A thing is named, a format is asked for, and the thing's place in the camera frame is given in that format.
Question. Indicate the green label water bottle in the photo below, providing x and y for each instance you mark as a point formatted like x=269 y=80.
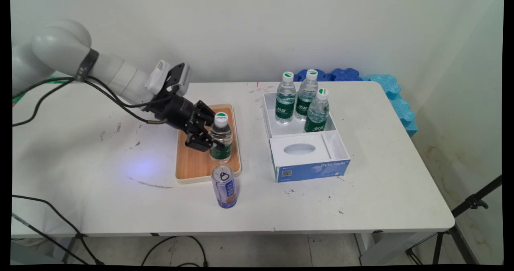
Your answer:
x=221 y=136
x=307 y=94
x=317 y=112
x=285 y=100

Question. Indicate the white table leg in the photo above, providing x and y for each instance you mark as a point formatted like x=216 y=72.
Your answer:
x=381 y=247

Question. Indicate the grey table leg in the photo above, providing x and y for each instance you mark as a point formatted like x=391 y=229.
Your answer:
x=71 y=249

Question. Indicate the wooden tray with cream rim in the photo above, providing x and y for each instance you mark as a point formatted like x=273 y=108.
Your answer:
x=192 y=164

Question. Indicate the green foam mat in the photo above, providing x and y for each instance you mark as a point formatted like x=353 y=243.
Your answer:
x=60 y=79

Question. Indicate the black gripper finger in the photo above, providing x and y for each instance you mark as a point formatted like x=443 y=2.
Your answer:
x=207 y=112
x=198 y=140

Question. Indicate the blue silver drink can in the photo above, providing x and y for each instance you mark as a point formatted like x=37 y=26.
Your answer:
x=225 y=188

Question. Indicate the white blue cardboard box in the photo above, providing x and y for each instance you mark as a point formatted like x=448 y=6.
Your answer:
x=313 y=162

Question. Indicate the black tripod stand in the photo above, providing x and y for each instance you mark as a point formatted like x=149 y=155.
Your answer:
x=466 y=208

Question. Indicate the light blue foam mat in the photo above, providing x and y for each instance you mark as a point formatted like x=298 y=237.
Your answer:
x=395 y=98

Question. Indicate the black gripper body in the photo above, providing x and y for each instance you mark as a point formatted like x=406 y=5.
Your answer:
x=174 y=110

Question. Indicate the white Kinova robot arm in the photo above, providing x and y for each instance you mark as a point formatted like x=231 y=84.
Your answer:
x=64 y=46

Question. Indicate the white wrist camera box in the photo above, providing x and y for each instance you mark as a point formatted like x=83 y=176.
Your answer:
x=176 y=76

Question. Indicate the dark blue foam mat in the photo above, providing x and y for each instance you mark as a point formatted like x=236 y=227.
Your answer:
x=347 y=74
x=305 y=75

